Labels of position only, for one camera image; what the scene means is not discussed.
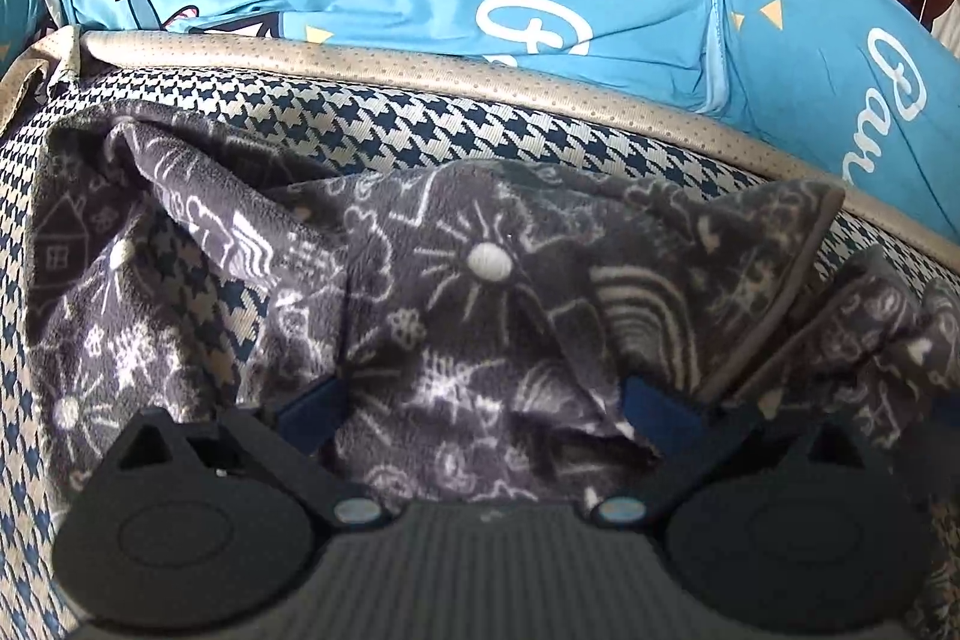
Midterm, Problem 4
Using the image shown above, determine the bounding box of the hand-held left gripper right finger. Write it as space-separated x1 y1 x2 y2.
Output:
595 374 872 530

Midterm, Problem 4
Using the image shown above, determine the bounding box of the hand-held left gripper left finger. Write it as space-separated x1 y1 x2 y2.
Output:
112 373 392 533

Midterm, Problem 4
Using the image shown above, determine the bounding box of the grey doodle print fleece jacket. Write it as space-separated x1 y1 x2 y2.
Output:
26 111 960 640

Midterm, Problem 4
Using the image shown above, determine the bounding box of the houndstooth sofa seat cushion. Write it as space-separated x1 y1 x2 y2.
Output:
0 25 960 611

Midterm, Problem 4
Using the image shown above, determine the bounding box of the teal side cushion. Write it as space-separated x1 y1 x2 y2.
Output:
0 0 62 88

